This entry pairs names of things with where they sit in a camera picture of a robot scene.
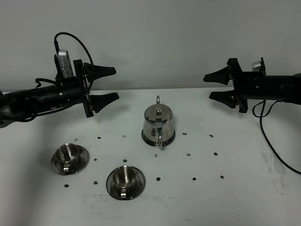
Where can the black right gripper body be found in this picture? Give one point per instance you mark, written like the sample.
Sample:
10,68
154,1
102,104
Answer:
243,83

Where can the stainless steel teacup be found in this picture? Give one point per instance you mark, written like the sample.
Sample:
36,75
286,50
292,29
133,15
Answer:
67,156
124,180

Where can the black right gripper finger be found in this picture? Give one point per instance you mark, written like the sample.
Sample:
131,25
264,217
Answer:
222,76
225,97

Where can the right steel saucer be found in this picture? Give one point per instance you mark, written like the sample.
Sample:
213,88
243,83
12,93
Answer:
140,185

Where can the right stainless steel teacup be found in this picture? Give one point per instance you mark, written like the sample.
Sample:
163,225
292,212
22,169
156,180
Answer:
124,180

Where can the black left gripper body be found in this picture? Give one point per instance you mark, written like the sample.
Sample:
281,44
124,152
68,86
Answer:
72,90

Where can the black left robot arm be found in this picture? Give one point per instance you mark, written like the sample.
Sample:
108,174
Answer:
54,96

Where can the stainless steel teapot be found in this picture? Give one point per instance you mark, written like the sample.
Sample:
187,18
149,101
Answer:
158,123

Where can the steel saucer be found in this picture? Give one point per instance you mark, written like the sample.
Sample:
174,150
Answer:
140,185
83,161

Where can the left stainless steel teacup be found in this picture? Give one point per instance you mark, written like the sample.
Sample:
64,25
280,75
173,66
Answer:
67,156

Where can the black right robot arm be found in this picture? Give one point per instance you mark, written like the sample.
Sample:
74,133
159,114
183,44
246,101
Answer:
255,84

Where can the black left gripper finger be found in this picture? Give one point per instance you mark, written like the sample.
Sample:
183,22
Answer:
95,72
100,101

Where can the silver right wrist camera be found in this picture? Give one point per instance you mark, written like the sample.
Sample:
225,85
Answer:
259,66

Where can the left steel saucer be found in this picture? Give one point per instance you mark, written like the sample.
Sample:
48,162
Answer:
83,161

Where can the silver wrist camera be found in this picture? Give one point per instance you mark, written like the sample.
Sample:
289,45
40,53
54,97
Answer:
63,64
259,66

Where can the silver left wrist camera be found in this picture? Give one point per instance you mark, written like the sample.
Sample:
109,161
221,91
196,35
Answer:
63,64

